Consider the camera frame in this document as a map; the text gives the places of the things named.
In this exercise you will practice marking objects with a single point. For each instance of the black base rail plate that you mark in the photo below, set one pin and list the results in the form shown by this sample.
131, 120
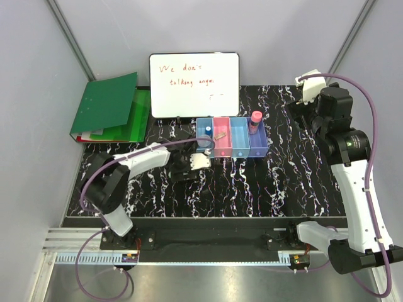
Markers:
212, 240

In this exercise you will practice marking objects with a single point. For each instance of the light blue bin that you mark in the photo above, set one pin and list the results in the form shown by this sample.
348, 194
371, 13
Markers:
240, 137
201, 124

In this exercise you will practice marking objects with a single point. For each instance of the aluminium frame rail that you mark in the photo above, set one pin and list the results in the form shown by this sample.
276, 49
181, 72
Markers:
82, 246

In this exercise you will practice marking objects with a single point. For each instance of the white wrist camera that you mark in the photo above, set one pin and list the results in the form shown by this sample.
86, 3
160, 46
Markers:
199, 161
310, 87

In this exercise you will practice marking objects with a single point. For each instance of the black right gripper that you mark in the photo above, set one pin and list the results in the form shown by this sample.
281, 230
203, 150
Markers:
297, 109

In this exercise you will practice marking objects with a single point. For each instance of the green translucent file folder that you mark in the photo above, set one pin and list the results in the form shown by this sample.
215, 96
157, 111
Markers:
134, 130

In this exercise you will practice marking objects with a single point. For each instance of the white dry-erase board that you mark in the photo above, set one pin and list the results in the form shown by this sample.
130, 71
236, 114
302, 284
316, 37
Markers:
190, 85

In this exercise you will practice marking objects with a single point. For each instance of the purple plastic bin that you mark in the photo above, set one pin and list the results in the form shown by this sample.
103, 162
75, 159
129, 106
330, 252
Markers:
258, 141

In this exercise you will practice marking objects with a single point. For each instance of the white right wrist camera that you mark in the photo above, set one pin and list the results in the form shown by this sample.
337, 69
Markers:
310, 87

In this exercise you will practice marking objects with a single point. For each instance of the small white eraser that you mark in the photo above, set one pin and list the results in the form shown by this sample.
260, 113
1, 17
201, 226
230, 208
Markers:
220, 135

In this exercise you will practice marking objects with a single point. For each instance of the black marble pattern mat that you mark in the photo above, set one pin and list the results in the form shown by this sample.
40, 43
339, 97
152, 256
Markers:
293, 178

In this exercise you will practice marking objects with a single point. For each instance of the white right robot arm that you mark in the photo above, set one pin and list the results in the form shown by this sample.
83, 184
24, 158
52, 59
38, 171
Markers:
326, 110

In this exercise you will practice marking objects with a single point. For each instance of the green ring binder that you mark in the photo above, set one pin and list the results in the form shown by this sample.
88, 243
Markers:
104, 110

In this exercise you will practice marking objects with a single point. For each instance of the pink plastic bin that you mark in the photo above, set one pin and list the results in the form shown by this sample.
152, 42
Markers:
223, 147

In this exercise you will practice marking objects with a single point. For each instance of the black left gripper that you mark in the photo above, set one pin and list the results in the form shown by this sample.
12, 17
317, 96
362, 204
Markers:
178, 175

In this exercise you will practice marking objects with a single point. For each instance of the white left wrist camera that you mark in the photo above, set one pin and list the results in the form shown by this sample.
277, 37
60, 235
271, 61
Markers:
199, 161

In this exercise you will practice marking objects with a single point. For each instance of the clear jar of clips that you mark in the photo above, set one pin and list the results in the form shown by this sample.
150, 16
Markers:
204, 141

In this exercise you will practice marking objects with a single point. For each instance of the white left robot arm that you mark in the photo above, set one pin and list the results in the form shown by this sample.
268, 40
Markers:
103, 188

